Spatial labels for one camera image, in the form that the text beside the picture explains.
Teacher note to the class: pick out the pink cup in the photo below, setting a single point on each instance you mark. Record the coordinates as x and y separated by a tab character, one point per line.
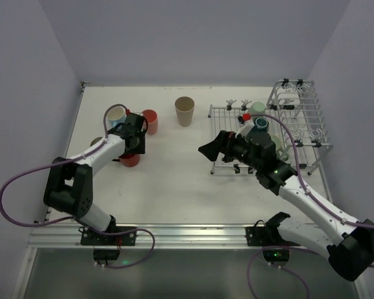
152	119

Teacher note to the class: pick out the red mug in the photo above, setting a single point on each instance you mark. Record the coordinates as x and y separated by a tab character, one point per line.
129	160

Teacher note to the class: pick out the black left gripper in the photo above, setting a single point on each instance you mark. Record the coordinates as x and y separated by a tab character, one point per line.
138	147

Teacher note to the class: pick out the cream brown mug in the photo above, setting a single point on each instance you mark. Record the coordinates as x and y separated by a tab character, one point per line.
95	141

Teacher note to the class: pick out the dark teal mug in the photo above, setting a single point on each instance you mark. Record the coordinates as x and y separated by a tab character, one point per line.
261	124

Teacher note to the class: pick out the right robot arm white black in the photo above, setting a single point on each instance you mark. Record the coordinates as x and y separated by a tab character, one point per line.
346	242

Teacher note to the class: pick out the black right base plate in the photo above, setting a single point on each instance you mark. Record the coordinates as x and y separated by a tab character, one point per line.
265	234

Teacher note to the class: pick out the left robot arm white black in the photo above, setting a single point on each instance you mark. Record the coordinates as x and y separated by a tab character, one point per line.
69	186

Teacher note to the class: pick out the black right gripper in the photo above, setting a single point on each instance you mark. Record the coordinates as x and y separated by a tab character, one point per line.
225	146

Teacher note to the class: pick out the pale green mug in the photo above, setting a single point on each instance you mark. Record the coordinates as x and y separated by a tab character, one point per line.
280	152

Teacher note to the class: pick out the metal wire dish rack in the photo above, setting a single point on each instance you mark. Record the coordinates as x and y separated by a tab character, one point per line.
294	115

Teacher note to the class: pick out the aluminium rail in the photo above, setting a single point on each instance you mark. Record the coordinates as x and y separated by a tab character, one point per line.
167	236

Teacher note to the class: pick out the light blue mug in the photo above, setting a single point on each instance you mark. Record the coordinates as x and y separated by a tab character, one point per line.
115	116

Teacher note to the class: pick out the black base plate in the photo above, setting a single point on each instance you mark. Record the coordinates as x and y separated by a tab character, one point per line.
92	238
265	234

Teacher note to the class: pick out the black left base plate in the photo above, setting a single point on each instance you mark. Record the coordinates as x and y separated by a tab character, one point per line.
92	238

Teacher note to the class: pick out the beige tall cup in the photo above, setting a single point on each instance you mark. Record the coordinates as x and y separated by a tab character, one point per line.
184	107

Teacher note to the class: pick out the light green cup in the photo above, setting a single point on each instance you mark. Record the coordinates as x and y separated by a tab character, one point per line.
257	109

